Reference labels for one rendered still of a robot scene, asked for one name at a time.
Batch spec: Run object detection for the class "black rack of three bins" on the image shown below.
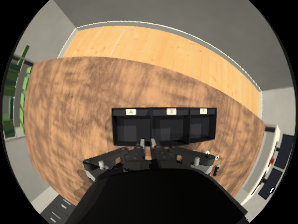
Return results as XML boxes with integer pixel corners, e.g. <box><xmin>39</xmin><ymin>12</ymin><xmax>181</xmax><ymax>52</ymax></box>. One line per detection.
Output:
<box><xmin>111</xmin><ymin>107</ymin><xmax>217</xmax><ymax>147</ymax></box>

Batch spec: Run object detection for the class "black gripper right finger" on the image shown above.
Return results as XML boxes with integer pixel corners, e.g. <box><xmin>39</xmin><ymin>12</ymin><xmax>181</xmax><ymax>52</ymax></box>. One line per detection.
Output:
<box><xmin>150</xmin><ymin>139</ymin><xmax>215</xmax><ymax>176</ymax></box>

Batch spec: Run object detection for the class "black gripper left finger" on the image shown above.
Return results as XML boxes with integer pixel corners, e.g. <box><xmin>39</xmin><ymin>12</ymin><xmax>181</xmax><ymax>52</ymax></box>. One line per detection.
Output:
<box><xmin>83</xmin><ymin>139</ymin><xmax>146</xmax><ymax>184</ymax></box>

